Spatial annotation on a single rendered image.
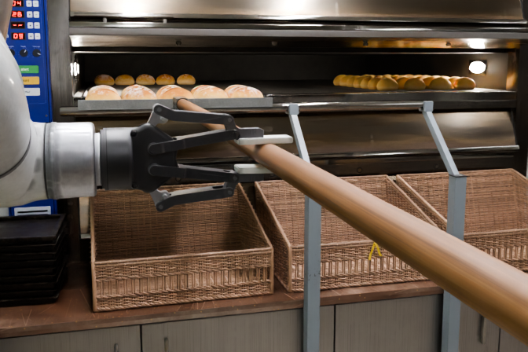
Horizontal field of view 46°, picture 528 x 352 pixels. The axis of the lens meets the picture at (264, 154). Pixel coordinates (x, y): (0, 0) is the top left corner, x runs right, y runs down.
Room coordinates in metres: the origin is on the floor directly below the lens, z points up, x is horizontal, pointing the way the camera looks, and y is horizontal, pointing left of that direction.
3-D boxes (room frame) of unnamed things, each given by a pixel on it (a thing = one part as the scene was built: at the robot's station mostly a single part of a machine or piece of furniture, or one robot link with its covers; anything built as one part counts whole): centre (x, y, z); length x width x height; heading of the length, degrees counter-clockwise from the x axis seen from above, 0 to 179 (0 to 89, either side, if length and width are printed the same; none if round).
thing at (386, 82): (3.01, -0.65, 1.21); 0.61 x 0.48 x 0.06; 14
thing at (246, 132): (0.78, 0.03, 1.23); 0.05 x 0.01 x 0.03; 104
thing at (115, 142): (0.75, 0.15, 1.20); 0.09 x 0.07 x 0.08; 104
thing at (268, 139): (0.79, 0.00, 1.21); 0.07 x 0.03 x 0.01; 104
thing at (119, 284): (2.04, 0.30, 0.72); 0.56 x 0.49 x 0.28; 105
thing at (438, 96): (2.47, -0.19, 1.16); 1.80 x 0.06 x 0.04; 104
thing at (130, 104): (1.95, 0.28, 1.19); 0.55 x 0.36 x 0.03; 104
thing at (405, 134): (2.44, -0.20, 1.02); 1.79 x 0.11 x 0.19; 104
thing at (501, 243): (2.33, -0.86, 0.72); 0.56 x 0.49 x 0.28; 106
